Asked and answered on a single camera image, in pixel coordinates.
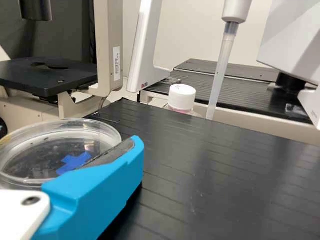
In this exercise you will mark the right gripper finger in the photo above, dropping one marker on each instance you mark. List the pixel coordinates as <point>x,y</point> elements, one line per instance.
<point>100,185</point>

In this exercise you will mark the petri dish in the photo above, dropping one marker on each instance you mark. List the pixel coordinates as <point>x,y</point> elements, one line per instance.
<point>45,150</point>

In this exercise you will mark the white-capped bottle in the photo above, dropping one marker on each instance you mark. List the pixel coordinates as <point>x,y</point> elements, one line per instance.
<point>181,96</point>

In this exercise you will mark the black platform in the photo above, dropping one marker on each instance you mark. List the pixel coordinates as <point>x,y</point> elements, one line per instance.
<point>200,66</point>
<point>225,175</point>
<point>245,95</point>

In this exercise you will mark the cream microscope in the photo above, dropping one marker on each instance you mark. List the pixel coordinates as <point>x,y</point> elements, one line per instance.
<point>107,50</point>

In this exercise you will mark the white pipette stand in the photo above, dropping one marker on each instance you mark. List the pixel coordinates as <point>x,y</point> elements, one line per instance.
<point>145,50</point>

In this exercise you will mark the pipette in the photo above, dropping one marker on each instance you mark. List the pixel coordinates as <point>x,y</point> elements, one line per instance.
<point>222,62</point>

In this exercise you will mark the incubator door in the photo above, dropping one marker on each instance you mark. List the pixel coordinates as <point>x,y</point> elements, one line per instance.
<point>311,107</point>

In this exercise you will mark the white incubator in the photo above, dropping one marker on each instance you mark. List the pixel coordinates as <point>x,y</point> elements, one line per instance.
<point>287,37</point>

